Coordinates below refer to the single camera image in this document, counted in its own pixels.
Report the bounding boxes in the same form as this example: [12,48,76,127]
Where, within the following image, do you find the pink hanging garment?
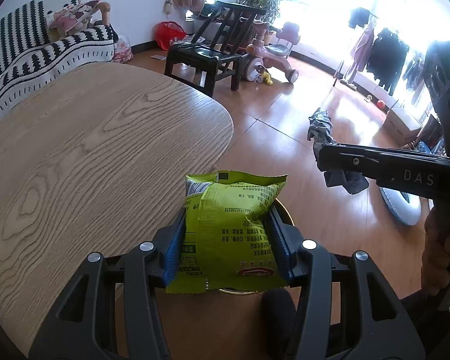
[346,26,376,83]

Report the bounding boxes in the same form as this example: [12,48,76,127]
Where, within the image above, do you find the pink toddler tricycle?
[239,22,301,84]

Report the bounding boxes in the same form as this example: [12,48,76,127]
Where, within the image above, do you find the black hanging garment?
[365,27,410,96]

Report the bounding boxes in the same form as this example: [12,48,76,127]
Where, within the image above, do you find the cardboard box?
[382,107,422,147]

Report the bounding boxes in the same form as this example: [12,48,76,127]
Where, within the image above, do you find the pink printed cushion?
[47,0,102,40]

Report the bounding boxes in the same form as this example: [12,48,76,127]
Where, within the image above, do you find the grey cloth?
[307,107,370,196]

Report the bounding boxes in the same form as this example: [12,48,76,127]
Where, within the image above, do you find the dark hanging garment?
[348,7,371,29]

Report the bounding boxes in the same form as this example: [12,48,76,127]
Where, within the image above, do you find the blue grey hanging garment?
[401,58,427,109]

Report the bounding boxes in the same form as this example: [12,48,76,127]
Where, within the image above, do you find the black wooden chair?
[164,1,268,97]

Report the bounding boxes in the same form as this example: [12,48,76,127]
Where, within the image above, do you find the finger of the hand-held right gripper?
[317,143,385,181]

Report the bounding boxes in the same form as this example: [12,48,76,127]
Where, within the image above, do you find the white red plastic bag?
[112,35,134,64]

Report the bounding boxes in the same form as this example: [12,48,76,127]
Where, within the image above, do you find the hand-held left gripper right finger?
[265,205,426,360]

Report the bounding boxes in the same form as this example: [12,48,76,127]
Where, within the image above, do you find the yellow green snack packet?
[165,170,289,294]

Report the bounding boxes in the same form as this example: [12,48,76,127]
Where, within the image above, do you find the black white striped sofa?
[0,0,119,136]

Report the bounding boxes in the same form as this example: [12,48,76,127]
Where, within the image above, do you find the white oval floor object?
[378,187,422,226]

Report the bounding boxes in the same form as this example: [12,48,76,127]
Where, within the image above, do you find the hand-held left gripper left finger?
[28,206,188,360]

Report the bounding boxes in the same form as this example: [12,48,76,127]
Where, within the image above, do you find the person's right hand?
[421,208,450,297]

